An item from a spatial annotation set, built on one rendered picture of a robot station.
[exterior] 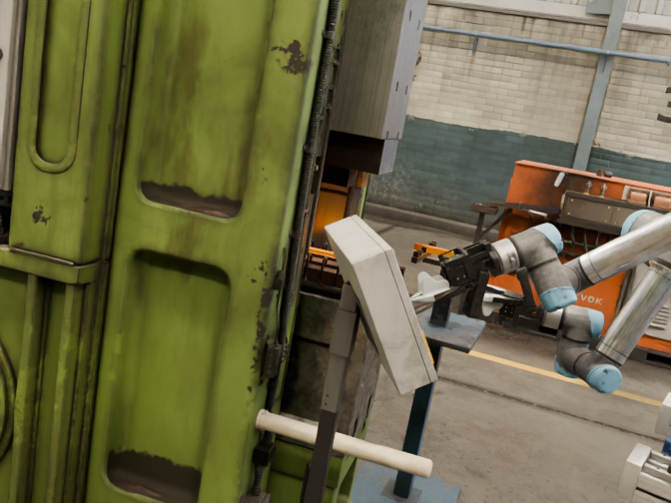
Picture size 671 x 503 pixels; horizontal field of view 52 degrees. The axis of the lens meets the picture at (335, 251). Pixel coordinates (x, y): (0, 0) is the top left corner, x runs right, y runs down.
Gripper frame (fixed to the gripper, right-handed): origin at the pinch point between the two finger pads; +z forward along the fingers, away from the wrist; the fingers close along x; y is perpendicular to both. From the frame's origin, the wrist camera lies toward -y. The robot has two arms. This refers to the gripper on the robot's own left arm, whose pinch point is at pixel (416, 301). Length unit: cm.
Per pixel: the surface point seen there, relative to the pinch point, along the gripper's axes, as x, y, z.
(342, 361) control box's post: 11.6, -1.6, 20.6
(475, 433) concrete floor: -148, -137, -31
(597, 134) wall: -674, -159, -397
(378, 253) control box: 26.9, 22.3, 8.0
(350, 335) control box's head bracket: 12.1, 3.3, 17.2
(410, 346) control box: 27.1, 3.1, 8.2
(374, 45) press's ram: -33, 55, -17
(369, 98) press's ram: -33, 43, -11
